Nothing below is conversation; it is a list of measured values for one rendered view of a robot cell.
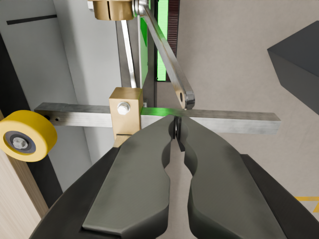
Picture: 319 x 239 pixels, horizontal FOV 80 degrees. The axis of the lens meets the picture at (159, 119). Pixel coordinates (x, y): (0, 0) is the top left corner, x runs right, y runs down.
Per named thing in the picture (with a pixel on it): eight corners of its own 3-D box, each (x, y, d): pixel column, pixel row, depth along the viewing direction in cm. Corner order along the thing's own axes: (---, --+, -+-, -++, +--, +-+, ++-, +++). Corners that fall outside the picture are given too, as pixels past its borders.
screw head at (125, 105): (129, 101, 31) (128, 105, 30) (130, 113, 32) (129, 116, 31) (117, 101, 31) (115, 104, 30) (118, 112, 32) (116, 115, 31)
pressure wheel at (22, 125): (47, 81, 35) (-1, 112, 25) (84, 107, 38) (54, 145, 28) (30, 108, 39) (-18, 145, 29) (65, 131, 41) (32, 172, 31)
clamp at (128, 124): (145, 87, 35) (142, 99, 31) (147, 144, 42) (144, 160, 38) (112, 86, 35) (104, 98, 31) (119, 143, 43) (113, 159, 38)
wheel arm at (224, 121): (272, 109, 36) (284, 121, 32) (267, 124, 38) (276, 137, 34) (45, 99, 37) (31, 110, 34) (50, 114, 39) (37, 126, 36)
